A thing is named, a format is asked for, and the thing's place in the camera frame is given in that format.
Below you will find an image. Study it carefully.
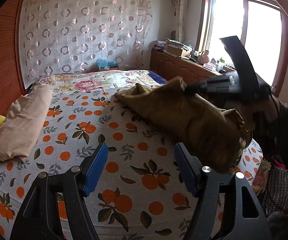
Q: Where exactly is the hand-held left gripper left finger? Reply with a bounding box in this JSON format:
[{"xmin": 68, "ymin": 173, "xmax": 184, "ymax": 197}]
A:
[{"xmin": 9, "ymin": 142, "xmax": 109, "ymax": 240}]

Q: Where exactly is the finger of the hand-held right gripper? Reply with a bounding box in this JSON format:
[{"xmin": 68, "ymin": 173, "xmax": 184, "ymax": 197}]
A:
[
  {"xmin": 186, "ymin": 83, "xmax": 236, "ymax": 94},
  {"xmin": 206, "ymin": 76, "xmax": 236, "ymax": 84}
]

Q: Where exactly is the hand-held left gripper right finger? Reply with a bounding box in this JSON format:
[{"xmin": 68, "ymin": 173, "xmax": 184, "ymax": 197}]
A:
[{"xmin": 174, "ymin": 142, "xmax": 270, "ymax": 240}]

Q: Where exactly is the golden patterned garment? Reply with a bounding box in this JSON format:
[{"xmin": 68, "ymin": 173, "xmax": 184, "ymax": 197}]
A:
[{"xmin": 114, "ymin": 77, "xmax": 253, "ymax": 175}]

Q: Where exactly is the person's right forearm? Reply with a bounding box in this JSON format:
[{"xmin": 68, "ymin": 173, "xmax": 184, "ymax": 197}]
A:
[{"xmin": 252, "ymin": 96, "xmax": 288, "ymax": 160}]

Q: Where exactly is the orange fruit print bedsheet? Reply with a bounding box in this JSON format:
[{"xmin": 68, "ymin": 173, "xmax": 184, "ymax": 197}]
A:
[{"xmin": 0, "ymin": 87, "xmax": 272, "ymax": 240}]

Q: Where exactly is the wooden cabinet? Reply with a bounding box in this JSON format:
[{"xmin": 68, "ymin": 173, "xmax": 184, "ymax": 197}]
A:
[{"xmin": 150, "ymin": 49, "xmax": 224, "ymax": 85}]

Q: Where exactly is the cardboard box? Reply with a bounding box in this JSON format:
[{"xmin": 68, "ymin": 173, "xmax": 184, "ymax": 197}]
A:
[{"xmin": 165, "ymin": 45, "xmax": 191, "ymax": 57}]

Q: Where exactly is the dark blue bed sheet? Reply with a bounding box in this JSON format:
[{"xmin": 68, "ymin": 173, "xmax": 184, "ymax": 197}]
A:
[{"xmin": 150, "ymin": 71, "xmax": 164, "ymax": 84}]

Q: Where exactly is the stack of books and papers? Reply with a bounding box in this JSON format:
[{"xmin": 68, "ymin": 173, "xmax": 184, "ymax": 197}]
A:
[{"xmin": 153, "ymin": 39, "xmax": 194, "ymax": 55}]

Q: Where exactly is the cream window curtain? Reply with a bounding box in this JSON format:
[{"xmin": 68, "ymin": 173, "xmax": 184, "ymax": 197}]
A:
[{"xmin": 172, "ymin": 0, "xmax": 190, "ymax": 44}]

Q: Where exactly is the beige folded blanket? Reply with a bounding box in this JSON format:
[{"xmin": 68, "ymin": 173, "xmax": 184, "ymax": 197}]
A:
[{"xmin": 0, "ymin": 87, "xmax": 53, "ymax": 162}]

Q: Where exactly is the floral quilt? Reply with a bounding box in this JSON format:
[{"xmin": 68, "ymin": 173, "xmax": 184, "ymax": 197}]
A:
[{"xmin": 27, "ymin": 69, "xmax": 164, "ymax": 98}]

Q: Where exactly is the black patterned bag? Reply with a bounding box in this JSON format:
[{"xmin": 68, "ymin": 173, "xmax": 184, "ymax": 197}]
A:
[{"xmin": 262, "ymin": 167, "xmax": 288, "ymax": 217}]

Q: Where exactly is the circle patterned sheer curtain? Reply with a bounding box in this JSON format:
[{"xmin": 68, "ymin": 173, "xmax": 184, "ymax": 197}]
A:
[{"xmin": 22, "ymin": 0, "xmax": 153, "ymax": 79}]

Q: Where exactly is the wooden headboard panel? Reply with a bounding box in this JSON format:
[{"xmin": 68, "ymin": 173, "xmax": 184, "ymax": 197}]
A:
[{"xmin": 0, "ymin": 0, "xmax": 30, "ymax": 130}]

